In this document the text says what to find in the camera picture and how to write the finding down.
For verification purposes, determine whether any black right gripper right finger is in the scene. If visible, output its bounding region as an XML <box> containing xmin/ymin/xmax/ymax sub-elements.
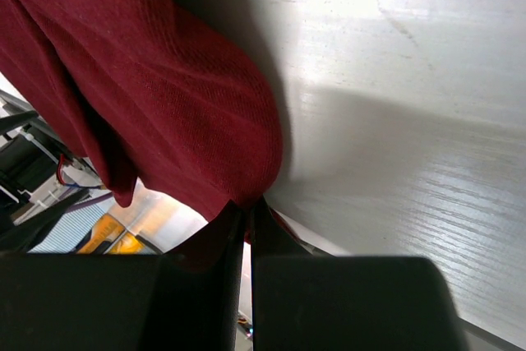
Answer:
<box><xmin>250</xmin><ymin>200</ymin><xmax>468</xmax><ymax>350</ymax></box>

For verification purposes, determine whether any dark red t-shirt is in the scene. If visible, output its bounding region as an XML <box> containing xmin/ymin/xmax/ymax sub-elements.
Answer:
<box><xmin>0</xmin><ymin>0</ymin><xmax>313</xmax><ymax>274</ymax></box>

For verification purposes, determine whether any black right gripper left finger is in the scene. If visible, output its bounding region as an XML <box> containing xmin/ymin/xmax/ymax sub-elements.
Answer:
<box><xmin>1</xmin><ymin>203</ymin><xmax>245</xmax><ymax>350</ymax></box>

